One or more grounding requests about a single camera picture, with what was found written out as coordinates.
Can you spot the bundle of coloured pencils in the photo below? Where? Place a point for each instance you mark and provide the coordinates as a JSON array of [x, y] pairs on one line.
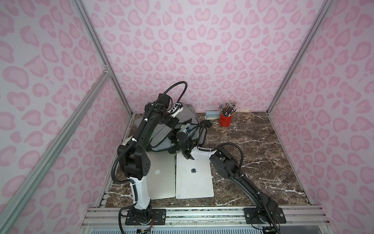
[[227, 109]]

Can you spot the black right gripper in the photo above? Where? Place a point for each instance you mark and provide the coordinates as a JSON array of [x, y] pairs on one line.
[[185, 147]]

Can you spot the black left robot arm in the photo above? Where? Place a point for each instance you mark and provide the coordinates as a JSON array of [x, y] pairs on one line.
[[133, 164]]

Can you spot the dark green laptop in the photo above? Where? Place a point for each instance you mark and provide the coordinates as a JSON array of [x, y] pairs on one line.
[[161, 177]]

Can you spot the red pencil cup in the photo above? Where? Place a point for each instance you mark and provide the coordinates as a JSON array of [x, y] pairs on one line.
[[225, 121]]

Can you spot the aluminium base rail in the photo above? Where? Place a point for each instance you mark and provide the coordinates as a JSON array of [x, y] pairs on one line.
[[212, 220]]

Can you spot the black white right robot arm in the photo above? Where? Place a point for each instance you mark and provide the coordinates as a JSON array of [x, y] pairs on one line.
[[227, 159]]

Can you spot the dark grey laptop case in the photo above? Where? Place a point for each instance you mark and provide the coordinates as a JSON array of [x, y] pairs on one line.
[[163, 137]]

